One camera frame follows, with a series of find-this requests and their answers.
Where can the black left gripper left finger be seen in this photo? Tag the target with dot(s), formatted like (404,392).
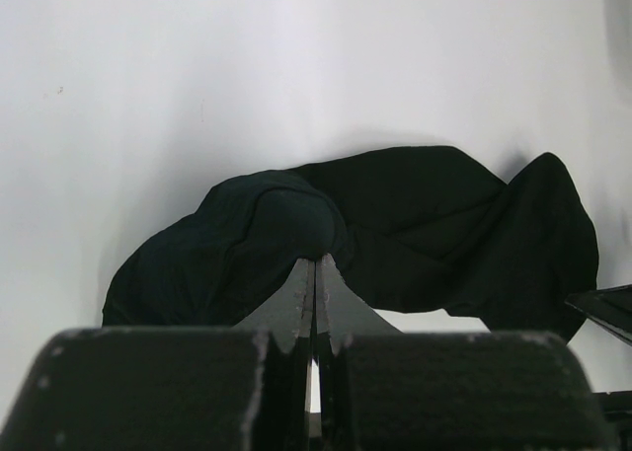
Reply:
(177,388)

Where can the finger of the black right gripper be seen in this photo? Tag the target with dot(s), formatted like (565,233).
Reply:
(609,308)

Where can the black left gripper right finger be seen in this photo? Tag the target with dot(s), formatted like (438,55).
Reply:
(385,390)

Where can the black t shirt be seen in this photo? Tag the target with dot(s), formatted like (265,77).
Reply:
(411,230)

